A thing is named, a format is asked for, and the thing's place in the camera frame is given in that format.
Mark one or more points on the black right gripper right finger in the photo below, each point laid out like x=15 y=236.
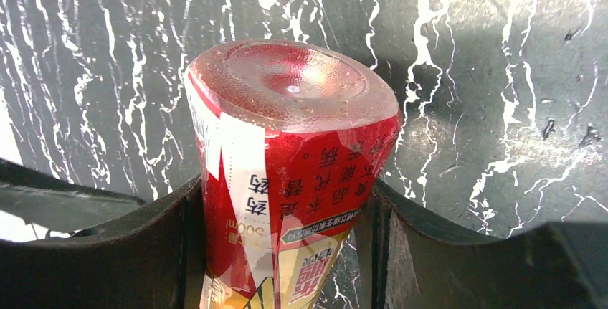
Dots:
x=410 y=257

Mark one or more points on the gold red label bottle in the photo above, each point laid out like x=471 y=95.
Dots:
x=292 y=138

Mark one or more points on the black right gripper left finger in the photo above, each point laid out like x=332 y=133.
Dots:
x=152 y=257

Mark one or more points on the aluminium frame rail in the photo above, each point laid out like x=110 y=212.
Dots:
x=41 y=199

